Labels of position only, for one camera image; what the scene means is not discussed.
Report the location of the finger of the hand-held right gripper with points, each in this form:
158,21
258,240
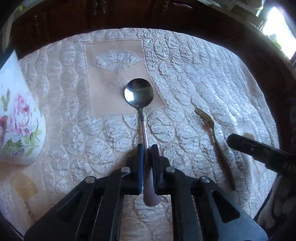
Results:
245,144

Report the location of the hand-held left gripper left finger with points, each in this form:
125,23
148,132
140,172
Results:
140,171

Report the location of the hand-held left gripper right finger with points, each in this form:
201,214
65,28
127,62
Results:
154,171

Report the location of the gold fork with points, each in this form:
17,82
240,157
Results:
215,141

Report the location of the floral white cup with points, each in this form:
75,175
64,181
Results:
20,120

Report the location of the person's right hand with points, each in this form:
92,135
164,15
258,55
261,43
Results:
279,204

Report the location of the white quilted tablecloth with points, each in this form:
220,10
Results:
185,81

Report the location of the bright window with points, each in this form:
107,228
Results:
277,30

